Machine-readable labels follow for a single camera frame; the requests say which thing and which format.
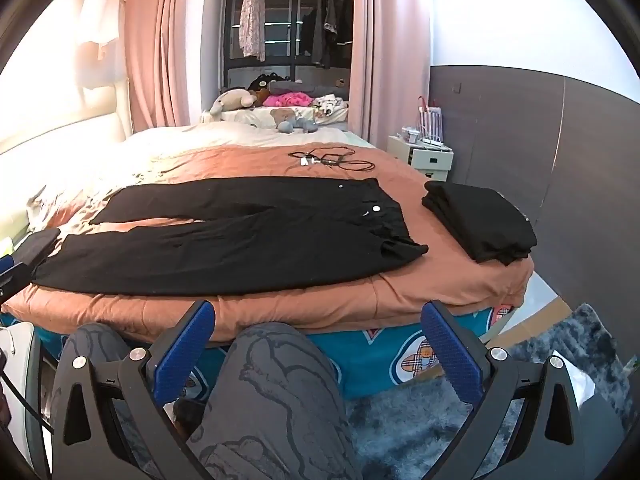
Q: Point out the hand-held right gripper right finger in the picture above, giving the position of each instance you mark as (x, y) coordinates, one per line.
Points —
(450, 352)

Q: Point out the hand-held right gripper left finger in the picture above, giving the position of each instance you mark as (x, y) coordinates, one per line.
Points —
(186, 342)

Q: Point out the black pants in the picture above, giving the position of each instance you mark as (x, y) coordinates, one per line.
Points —
(225, 250)

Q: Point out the dark cloth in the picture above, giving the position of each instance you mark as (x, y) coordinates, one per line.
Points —
(37, 246)

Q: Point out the blue printed bed sheet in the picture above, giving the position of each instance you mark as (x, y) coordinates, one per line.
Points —
(380, 360)

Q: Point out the white appliance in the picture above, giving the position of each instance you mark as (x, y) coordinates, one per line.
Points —
(22, 355)

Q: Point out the grey-blue fuzzy cloth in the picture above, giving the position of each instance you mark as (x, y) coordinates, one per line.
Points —
(410, 435)

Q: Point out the person's grey printed trousers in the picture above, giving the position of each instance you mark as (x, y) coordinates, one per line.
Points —
(280, 400)

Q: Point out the orange blanket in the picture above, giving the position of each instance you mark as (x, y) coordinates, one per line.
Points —
(300, 305)

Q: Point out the stack of folded black clothes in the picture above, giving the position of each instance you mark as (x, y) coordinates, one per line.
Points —
(480, 225)

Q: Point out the cream padded headboard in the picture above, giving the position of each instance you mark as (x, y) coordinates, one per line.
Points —
(65, 125)

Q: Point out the white nightstand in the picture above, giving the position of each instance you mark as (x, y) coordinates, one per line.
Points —
(430, 162)

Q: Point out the cream bed sheet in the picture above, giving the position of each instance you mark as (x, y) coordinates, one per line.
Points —
(225, 135)

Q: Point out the striped gift bag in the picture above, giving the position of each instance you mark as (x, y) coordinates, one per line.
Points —
(431, 122)

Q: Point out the white plush toy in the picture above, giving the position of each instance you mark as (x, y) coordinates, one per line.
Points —
(232, 101)

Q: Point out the pink plush cloth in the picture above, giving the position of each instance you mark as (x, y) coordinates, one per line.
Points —
(287, 100)

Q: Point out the black plush toy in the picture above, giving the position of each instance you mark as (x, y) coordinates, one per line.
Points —
(262, 82)

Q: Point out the white printed pillow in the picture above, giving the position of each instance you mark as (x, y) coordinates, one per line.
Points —
(330, 107)

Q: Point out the white sheer curtain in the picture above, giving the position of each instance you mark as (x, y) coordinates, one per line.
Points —
(100, 20)

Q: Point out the grey cushion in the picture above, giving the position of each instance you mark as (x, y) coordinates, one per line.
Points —
(305, 87)

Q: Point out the floral hanging garment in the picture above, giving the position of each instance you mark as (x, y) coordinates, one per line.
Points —
(251, 25)

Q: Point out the dark hanging clothes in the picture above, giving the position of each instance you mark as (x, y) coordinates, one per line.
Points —
(325, 25)

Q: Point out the dark window frame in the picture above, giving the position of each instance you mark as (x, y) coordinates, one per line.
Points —
(285, 40)

